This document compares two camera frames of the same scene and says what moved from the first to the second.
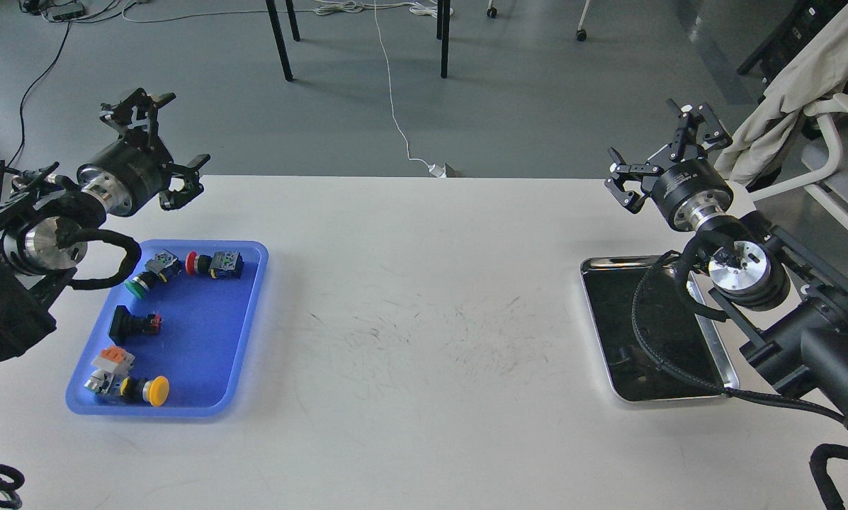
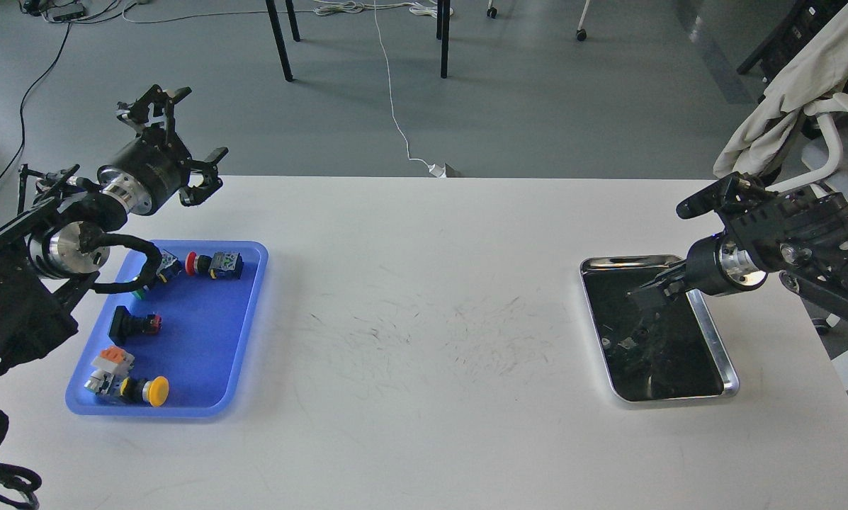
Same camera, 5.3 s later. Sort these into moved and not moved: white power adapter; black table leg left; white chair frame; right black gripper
Moved: right black gripper
Not moved: white chair frame; white power adapter; black table leg left
